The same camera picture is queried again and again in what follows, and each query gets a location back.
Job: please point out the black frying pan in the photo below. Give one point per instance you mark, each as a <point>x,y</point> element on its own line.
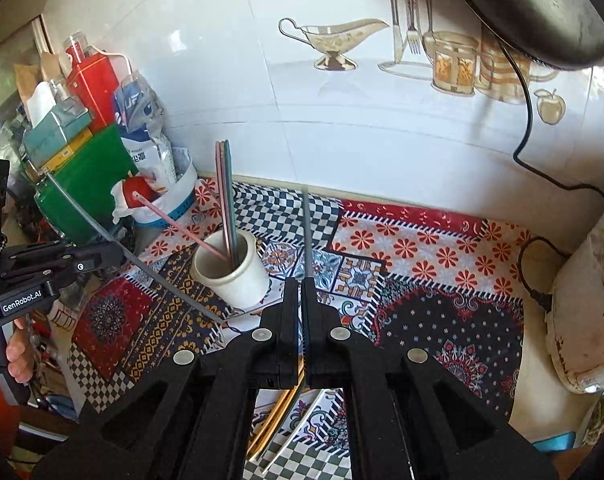
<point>531,5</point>

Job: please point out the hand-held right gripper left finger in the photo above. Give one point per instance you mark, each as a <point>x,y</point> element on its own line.
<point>287,320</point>

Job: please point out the white ceramic cup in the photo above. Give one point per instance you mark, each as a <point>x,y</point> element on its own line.
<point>242,282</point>

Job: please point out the flat yellow box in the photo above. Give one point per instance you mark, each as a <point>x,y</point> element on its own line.
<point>69,150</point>

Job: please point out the pink chopstick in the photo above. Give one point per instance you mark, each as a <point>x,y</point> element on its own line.
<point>182,225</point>

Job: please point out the teal tissue pack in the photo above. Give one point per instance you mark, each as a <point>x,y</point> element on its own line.
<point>57,127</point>

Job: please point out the glass-door shelf cabinet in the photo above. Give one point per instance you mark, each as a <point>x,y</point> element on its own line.
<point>7,60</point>

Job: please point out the white rice cooker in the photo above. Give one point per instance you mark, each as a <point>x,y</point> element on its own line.
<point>586,310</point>

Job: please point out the blue flat object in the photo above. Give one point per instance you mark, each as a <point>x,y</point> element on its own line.
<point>556,442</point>

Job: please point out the red round object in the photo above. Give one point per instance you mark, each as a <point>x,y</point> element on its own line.
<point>132,187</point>

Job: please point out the mauve chopstick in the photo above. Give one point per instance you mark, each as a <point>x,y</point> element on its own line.
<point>294,432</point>
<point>221,185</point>

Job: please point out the red tin box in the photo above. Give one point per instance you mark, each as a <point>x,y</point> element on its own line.
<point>94,85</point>

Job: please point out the white colander bowl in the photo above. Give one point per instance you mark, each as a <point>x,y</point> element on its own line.
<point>178,195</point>

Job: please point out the grey chopstick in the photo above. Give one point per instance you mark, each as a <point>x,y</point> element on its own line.
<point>307,235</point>
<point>172,285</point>

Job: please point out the wooden chopstick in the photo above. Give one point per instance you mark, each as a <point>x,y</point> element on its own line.
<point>263,435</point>
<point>274,417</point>

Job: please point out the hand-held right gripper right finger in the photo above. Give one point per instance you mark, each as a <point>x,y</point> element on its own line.
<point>314,320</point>

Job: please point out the blue and white bag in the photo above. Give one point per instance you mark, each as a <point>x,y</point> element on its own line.
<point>144,125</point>

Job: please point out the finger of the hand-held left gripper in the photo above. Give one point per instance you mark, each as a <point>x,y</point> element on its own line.
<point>67,274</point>
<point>67,251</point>

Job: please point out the person's left hand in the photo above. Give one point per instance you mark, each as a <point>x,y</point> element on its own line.
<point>21,355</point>

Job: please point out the brown paper bags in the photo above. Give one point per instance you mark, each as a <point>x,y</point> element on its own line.
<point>29,80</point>

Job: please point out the green metal box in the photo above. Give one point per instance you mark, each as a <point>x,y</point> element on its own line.
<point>89,182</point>

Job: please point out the patterned plate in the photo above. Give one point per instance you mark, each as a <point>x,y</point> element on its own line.
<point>601,415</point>

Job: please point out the patchwork patterned table cloth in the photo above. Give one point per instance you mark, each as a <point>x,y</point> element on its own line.
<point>431,270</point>

